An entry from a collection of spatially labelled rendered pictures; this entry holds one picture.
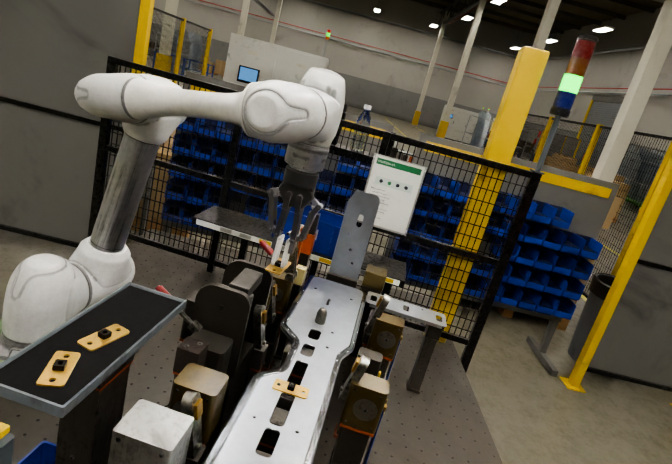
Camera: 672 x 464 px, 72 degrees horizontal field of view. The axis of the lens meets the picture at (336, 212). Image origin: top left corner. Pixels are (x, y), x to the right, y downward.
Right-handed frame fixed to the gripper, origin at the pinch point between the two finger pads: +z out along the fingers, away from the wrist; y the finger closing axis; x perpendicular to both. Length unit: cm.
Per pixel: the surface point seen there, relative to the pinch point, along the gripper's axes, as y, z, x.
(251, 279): -6.4, 10.7, 2.1
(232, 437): 6.6, 29.3, -25.9
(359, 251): 11, 18, 67
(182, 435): 2.7, 18.3, -40.5
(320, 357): 14.5, 29.2, 10.0
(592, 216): 149, 5, 269
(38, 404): -16, 14, -50
